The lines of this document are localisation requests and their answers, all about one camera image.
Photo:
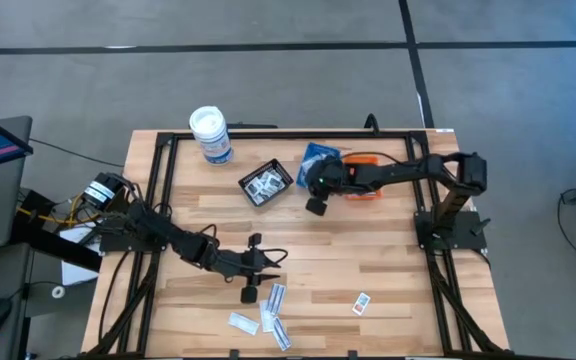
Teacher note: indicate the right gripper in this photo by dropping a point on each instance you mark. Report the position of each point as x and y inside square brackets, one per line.
[328, 177]

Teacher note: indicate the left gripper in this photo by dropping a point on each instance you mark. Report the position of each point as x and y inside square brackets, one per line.
[228, 262]

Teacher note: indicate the blue plastic basket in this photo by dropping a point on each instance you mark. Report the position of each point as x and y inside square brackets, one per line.
[313, 152]

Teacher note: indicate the blue striped fabric bandage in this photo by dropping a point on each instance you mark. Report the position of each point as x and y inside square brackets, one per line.
[276, 298]

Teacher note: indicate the BZK antiseptic towelette packet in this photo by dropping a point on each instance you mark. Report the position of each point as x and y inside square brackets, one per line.
[257, 194]
[269, 180]

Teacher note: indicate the black plastic basket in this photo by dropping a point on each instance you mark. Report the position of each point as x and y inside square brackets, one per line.
[245, 182]

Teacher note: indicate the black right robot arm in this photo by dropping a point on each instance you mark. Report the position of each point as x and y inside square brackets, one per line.
[408, 172]

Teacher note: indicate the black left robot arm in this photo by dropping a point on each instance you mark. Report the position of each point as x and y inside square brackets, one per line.
[158, 227]

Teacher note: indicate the orange plastic basket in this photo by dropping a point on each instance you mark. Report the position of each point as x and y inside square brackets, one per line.
[360, 160]

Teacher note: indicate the white drug facts packet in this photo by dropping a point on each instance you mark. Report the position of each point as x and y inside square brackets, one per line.
[279, 186]

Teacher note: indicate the plain white bandage wrapper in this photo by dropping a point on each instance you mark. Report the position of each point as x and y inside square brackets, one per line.
[243, 323]
[265, 321]

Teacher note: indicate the crumpled blue striped bandage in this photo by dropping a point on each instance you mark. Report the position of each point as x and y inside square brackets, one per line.
[281, 333]

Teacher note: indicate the black table edge clamp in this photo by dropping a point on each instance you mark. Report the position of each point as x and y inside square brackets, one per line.
[234, 354]
[352, 354]

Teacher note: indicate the orange label ointment packet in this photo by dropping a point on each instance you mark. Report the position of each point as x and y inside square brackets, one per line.
[361, 303]

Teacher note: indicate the white wipes canister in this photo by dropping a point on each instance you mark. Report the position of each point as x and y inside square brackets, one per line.
[210, 132]

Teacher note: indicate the white paper sheet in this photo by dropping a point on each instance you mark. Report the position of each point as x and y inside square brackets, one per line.
[75, 272]

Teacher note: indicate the white tape roll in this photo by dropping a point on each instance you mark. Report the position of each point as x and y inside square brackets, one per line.
[53, 292]

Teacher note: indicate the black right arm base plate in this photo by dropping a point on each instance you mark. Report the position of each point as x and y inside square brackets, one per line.
[468, 235]

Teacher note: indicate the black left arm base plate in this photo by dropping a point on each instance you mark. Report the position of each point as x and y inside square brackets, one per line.
[113, 240]

